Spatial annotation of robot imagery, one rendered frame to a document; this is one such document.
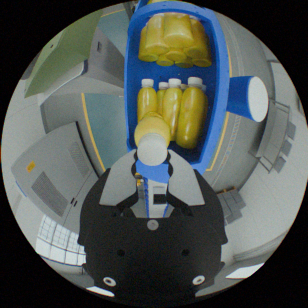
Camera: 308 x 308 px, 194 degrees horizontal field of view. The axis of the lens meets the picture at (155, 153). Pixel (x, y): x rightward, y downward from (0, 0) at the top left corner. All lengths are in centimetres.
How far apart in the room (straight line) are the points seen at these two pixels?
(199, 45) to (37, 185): 162
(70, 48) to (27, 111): 261
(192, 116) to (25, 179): 150
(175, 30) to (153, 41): 7
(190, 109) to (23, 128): 278
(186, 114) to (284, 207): 370
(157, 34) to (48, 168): 155
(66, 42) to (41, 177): 138
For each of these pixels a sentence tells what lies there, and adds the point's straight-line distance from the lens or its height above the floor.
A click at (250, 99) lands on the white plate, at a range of 59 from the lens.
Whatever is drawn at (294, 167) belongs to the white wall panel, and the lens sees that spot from 344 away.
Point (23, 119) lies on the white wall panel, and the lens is 276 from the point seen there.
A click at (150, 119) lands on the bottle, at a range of 15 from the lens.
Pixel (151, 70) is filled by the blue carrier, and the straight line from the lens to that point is 41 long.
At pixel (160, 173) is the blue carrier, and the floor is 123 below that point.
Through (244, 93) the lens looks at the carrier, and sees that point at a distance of 60.
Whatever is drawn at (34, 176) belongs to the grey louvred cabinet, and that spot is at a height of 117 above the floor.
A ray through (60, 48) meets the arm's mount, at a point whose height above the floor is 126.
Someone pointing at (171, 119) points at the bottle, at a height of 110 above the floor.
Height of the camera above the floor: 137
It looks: 58 degrees down
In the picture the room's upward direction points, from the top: 178 degrees clockwise
